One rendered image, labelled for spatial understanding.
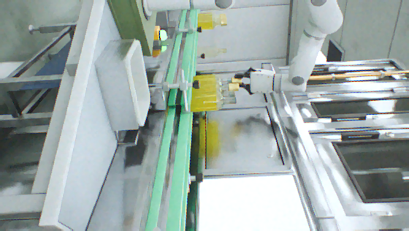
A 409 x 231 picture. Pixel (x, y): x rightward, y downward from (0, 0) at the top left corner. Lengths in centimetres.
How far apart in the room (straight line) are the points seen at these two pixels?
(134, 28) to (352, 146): 93
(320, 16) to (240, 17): 614
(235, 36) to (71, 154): 677
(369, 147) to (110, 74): 100
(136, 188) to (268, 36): 678
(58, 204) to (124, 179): 24
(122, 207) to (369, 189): 80
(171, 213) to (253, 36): 676
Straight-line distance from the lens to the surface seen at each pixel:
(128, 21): 113
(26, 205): 80
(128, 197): 86
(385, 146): 144
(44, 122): 150
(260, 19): 734
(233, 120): 141
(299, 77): 132
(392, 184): 128
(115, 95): 94
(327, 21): 118
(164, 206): 84
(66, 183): 74
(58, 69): 150
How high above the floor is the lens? 107
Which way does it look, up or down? 3 degrees down
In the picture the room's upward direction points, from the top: 87 degrees clockwise
